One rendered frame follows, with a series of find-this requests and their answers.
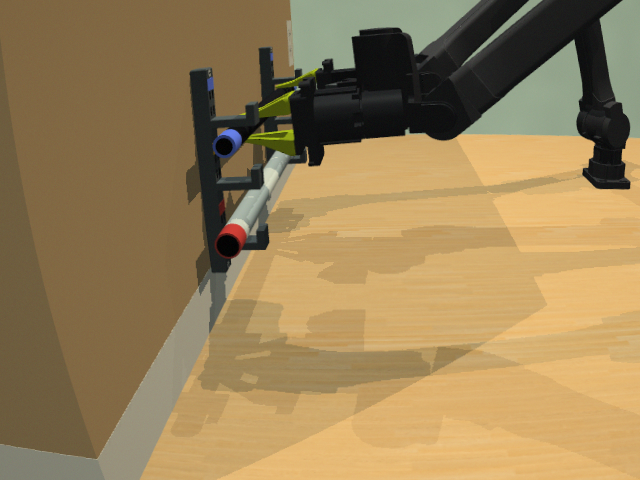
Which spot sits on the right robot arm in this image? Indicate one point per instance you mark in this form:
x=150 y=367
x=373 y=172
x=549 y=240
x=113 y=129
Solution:
x=606 y=122

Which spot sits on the white tube with red ends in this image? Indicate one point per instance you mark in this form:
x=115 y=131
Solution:
x=233 y=236

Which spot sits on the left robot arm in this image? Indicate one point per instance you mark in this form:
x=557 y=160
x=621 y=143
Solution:
x=388 y=60

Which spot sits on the black metal bar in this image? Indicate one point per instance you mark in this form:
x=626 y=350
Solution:
x=228 y=142

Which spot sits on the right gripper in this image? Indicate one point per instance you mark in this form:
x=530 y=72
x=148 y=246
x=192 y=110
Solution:
x=323 y=77

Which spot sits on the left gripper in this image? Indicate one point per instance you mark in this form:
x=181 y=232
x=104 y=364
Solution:
x=320 y=119

